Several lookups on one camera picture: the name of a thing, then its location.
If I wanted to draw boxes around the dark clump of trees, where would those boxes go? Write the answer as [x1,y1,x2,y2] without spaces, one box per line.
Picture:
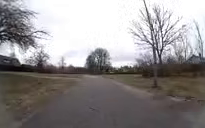
[84,47,113,75]

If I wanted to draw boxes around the grey asphalt road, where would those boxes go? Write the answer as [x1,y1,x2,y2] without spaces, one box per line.
[18,74,205,128]

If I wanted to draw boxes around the dark hedge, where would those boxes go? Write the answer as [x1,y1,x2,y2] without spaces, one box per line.
[0,63,89,75]
[104,62,205,79]

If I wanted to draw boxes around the pale gravel verge strip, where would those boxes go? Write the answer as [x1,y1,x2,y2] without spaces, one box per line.
[104,77,205,109]

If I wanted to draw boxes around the grass field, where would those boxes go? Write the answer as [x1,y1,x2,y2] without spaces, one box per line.
[0,71,84,128]
[103,73,205,103]

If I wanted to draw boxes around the dark building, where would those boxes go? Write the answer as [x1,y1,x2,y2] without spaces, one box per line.
[0,51,23,71]

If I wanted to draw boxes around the row of bare trees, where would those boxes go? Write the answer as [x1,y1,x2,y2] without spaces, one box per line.
[176,18,205,64]

